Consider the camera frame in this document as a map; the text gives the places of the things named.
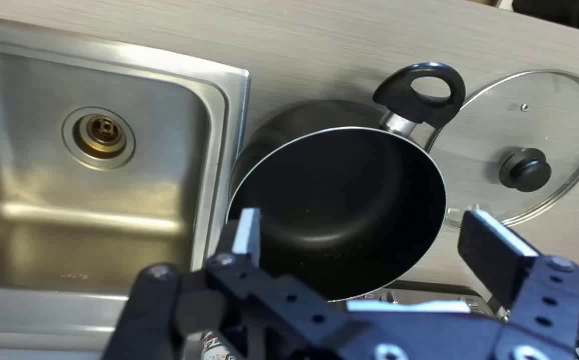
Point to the stainless steel double sink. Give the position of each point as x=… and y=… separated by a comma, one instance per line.
x=35, y=232

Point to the black cooking pot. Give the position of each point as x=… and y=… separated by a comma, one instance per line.
x=340, y=200

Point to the brass sink drain strainer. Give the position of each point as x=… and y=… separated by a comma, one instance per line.
x=98, y=137

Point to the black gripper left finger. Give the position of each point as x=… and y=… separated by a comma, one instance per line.
x=248, y=232

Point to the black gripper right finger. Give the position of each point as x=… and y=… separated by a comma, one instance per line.
x=496, y=252

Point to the glass lid with black knob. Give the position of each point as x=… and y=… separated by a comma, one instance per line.
x=542, y=113

